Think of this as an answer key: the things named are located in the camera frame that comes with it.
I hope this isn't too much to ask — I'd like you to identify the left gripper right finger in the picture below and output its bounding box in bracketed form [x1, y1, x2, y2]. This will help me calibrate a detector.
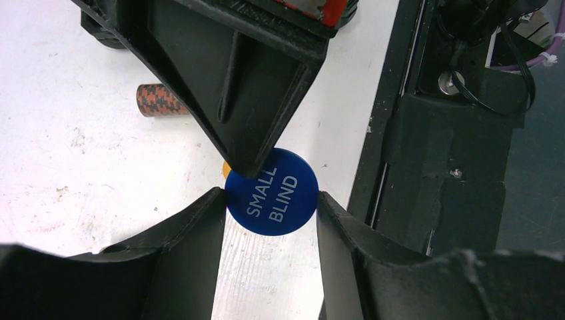
[316, 191, 564, 319]

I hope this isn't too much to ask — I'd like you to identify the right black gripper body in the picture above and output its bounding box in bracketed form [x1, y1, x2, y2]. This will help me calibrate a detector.
[189, 0, 358, 39]

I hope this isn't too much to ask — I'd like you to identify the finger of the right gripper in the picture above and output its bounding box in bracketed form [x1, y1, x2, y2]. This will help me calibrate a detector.
[77, 1, 328, 178]

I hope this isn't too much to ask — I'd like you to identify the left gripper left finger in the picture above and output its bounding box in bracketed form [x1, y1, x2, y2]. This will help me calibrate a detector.
[1, 187, 226, 319]

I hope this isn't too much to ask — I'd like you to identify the blue small blind button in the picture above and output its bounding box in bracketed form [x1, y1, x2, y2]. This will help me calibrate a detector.
[225, 148, 319, 236]

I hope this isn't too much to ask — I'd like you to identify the yellow big blind button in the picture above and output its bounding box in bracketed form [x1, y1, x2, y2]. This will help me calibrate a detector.
[222, 161, 231, 179]

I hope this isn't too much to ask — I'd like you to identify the red brown chip stack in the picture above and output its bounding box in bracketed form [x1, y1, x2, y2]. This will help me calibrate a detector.
[136, 83, 191, 117]

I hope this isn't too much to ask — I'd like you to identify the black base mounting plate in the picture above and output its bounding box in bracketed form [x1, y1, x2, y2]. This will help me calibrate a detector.
[347, 1, 564, 255]

